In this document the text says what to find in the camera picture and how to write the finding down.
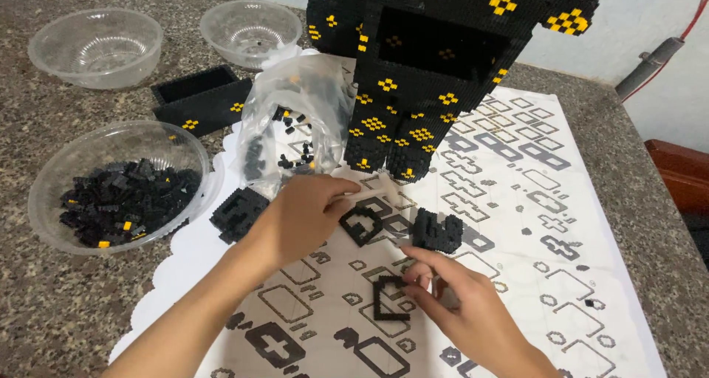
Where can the person's left hand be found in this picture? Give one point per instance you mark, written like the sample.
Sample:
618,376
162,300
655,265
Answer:
293,217

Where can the person's right hand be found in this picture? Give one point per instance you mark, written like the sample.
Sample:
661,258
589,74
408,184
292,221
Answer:
476,306

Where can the beige brick separator tool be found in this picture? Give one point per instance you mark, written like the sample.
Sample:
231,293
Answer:
376,194

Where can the black brick angular frame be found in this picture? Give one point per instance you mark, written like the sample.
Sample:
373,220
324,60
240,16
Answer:
378,303

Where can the black brick chunky block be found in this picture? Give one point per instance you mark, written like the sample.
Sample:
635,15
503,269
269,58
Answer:
238,212

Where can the cluster of small loose bricks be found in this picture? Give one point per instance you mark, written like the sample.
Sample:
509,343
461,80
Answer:
285,159

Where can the black brick notched block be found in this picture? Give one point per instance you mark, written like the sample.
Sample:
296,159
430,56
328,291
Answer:
437,234

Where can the printed building instruction sheet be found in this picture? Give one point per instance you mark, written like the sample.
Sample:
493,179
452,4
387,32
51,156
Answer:
526,228

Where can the clear plastic bag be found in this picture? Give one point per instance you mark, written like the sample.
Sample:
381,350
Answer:
293,87

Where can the black brick open box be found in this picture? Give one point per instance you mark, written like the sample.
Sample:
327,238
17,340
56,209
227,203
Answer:
208,109

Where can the heap of black bricks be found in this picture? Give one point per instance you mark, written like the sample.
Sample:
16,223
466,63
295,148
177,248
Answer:
127,201

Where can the large black yellow brick model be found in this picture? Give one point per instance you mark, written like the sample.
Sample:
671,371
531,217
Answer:
432,101

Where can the small clear plastic bowl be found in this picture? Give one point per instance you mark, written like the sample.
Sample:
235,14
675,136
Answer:
249,32

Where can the large clear plastic bowl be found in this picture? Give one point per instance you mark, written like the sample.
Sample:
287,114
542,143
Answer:
72,162

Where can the red-brown wooden furniture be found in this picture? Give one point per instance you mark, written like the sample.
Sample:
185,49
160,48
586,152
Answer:
681,173

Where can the empty clear plastic bowl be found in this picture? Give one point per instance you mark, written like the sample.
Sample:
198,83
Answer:
94,51

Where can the grey pipe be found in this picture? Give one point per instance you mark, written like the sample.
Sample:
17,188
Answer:
651,65

